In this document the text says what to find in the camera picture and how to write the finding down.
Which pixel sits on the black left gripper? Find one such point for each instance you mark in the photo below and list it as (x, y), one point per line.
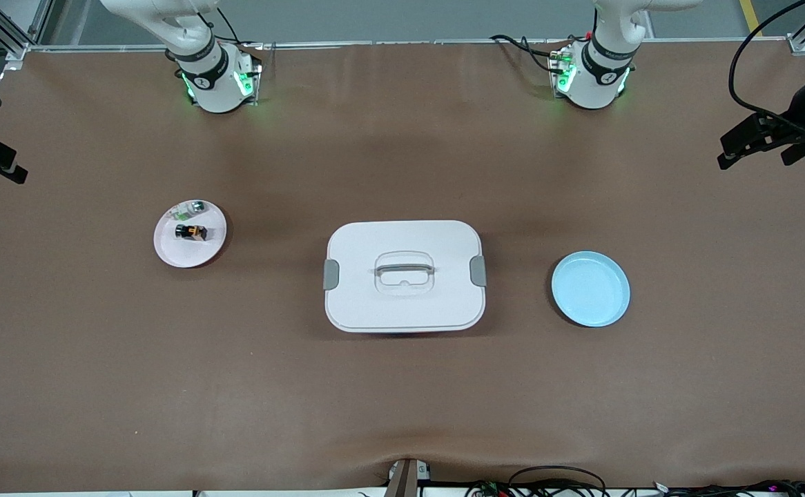
(800, 109)

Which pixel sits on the orange and black switch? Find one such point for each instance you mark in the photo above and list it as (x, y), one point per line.
(191, 232)

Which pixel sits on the white lidded box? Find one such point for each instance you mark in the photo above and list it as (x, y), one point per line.
(402, 307)

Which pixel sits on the pink round plate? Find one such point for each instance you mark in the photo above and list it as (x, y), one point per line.
(188, 254)

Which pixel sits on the light blue round plate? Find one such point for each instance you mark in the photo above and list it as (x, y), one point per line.
(590, 290)

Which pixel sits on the brown table cover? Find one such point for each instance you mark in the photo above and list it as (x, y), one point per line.
(402, 400)

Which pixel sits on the green and silver switch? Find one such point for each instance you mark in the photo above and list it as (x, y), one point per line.
(192, 208)

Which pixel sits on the silver table edge rail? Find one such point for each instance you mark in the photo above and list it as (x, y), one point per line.
(375, 43)

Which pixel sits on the metal table edge bracket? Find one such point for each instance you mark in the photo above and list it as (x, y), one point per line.
(406, 480)

